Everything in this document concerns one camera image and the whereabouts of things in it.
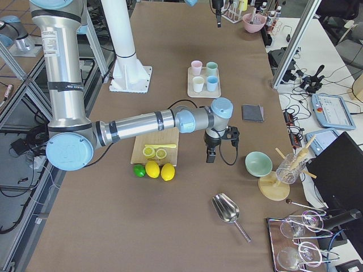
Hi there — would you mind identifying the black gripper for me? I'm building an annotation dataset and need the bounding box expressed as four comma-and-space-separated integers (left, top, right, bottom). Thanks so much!
212, 0, 224, 28
204, 131, 221, 163

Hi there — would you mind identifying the green cup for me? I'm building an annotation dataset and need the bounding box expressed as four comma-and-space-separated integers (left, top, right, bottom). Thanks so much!
206, 62, 218, 76

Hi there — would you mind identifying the pink cup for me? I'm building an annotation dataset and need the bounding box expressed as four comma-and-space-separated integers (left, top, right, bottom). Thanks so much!
191, 60, 202, 76

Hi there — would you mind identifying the blue cup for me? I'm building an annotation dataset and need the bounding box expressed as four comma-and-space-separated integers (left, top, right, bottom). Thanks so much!
206, 75, 218, 92

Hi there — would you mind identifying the pale yellow cup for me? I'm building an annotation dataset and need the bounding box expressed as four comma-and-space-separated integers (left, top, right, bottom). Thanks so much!
192, 76, 205, 93

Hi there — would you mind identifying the beige rabbit tray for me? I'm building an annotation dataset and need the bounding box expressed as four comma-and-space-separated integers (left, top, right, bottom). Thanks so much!
187, 67, 221, 99

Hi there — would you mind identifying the mirror tray with glasses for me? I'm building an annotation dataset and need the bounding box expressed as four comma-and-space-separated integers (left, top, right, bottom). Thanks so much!
267, 210, 340, 271

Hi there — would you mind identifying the yellow cup on rack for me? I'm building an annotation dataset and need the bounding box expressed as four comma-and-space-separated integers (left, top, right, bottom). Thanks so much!
239, 0, 248, 11

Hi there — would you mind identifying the metal muddler black tip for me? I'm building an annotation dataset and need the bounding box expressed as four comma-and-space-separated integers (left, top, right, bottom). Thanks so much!
250, 8, 256, 24

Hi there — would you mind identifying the pink bowl with ice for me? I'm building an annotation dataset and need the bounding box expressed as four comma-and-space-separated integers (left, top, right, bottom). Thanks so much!
242, 14, 266, 33

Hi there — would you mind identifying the green bowl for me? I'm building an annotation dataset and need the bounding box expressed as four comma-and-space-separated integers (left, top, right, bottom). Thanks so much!
245, 151, 273, 177

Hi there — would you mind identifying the whole lemon outer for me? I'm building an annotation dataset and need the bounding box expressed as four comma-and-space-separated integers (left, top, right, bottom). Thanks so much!
161, 163, 175, 181

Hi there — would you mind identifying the wooden cutting board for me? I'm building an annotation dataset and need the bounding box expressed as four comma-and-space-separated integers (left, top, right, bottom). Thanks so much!
130, 127, 179, 167

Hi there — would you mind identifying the lemon slice lower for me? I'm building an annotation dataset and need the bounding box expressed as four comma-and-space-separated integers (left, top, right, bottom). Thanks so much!
155, 148, 167, 159

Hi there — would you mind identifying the lemon slice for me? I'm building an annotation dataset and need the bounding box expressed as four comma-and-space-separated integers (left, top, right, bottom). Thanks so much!
142, 147, 156, 159
155, 148, 167, 159

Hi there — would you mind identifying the grey folded cloth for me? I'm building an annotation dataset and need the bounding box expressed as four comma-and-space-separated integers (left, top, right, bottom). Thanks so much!
242, 104, 264, 122

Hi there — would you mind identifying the yellow plastic knife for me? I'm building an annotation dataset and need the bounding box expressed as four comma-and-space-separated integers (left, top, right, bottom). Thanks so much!
144, 144, 177, 148

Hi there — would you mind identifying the metal scoop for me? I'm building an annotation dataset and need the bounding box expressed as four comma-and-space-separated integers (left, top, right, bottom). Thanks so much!
212, 193, 251, 243

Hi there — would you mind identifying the whole lemon near lime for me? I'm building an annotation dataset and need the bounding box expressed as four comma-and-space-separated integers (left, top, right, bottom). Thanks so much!
145, 160, 160, 179

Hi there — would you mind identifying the lemon slice upper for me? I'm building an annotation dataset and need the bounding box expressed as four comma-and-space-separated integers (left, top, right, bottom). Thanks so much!
142, 147, 156, 159

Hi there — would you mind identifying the wooden cup stand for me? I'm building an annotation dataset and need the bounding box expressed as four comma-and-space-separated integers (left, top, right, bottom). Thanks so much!
258, 136, 317, 201

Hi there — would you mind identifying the green lime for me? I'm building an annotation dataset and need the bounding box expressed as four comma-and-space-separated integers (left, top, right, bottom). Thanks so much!
133, 164, 146, 177

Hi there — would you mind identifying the clear glass mug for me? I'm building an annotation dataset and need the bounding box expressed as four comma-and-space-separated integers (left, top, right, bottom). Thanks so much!
276, 154, 306, 185

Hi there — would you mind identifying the blue teach pendant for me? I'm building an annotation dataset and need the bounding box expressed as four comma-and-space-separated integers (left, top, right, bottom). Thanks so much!
311, 93, 356, 130

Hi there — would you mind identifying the black monitor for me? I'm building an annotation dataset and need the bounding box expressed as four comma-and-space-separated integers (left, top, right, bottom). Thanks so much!
307, 132, 362, 211

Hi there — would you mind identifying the white wire rack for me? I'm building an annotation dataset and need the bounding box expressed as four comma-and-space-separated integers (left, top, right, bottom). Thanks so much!
222, 0, 244, 23

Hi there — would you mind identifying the aluminium frame post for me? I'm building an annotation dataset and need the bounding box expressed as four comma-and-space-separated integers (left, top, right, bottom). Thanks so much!
271, 0, 321, 90

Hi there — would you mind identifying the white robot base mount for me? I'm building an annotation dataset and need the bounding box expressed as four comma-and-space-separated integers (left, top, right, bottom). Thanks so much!
102, 0, 153, 94

